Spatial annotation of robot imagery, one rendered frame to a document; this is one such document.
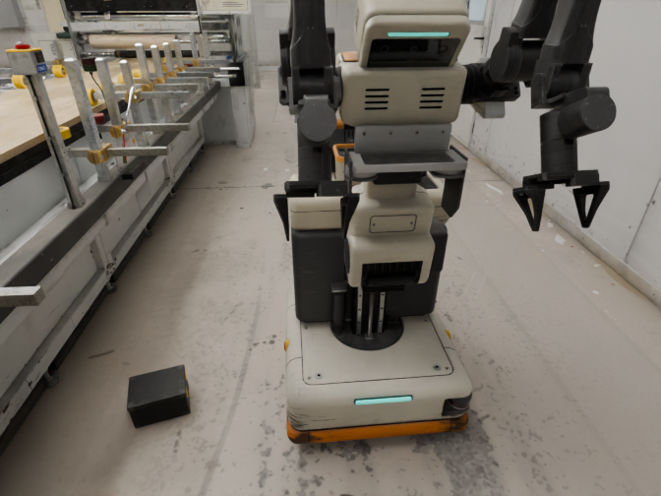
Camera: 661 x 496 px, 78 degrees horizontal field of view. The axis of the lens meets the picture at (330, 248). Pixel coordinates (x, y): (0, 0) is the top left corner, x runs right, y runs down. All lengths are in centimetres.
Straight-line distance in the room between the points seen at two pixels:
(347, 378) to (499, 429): 63
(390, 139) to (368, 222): 23
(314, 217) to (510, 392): 107
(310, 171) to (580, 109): 42
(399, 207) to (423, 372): 62
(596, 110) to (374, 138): 43
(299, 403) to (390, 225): 64
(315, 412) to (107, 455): 75
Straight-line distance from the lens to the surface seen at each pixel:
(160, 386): 171
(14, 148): 187
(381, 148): 97
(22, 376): 193
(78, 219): 168
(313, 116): 62
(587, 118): 76
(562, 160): 81
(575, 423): 188
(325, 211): 132
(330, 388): 138
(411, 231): 111
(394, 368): 145
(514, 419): 179
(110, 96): 212
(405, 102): 98
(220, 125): 482
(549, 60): 83
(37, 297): 106
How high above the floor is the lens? 133
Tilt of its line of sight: 30 degrees down
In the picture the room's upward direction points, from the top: straight up
